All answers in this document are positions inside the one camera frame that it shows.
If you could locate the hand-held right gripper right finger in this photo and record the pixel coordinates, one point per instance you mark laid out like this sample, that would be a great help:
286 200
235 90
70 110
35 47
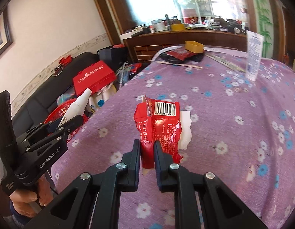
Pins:
159 164

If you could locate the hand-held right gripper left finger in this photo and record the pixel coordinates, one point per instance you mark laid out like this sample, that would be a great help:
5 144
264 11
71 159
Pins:
135 162

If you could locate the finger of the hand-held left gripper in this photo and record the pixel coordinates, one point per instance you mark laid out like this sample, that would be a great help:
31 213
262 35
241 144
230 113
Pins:
71 122
35 131

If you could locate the red plastic basket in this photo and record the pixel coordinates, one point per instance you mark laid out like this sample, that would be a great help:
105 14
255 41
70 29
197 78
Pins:
57 112

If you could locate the white spray bottle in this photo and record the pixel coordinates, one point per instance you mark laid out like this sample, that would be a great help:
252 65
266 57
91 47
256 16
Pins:
78 102

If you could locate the red white wipe packet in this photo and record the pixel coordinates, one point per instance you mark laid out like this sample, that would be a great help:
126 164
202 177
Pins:
161 128

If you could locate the person's left forearm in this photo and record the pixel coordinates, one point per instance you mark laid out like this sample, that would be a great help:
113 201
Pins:
17 220

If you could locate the person's left hand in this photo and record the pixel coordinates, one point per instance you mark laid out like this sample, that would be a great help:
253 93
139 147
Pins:
23 202

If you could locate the black sofa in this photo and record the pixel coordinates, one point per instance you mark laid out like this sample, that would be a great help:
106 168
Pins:
38 95

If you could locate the red paper bag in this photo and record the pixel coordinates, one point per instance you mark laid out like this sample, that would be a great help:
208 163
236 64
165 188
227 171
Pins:
92 77

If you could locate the black bag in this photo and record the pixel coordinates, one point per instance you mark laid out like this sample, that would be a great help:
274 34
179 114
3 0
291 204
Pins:
111 54

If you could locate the wooden chopstick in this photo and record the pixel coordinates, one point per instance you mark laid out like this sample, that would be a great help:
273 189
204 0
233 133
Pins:
178 64

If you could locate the dark red packet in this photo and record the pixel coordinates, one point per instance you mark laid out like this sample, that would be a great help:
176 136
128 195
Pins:
178 53

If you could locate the wrapped chopsticks bundle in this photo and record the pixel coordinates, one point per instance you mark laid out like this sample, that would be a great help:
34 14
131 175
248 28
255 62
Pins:
225 62

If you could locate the wooden counter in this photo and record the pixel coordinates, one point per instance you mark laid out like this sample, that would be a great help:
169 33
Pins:
161 40

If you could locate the yellow plastic box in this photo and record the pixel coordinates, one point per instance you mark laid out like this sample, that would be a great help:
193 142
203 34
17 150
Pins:
194 46

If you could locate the white lotion tube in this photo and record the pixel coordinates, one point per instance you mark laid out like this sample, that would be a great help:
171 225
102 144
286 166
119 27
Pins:
254 54

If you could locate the framed wall picture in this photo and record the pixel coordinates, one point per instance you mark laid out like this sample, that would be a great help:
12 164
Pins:
2 35

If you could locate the green bamboo wall decal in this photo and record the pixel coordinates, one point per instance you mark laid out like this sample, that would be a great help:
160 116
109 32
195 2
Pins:
263 16

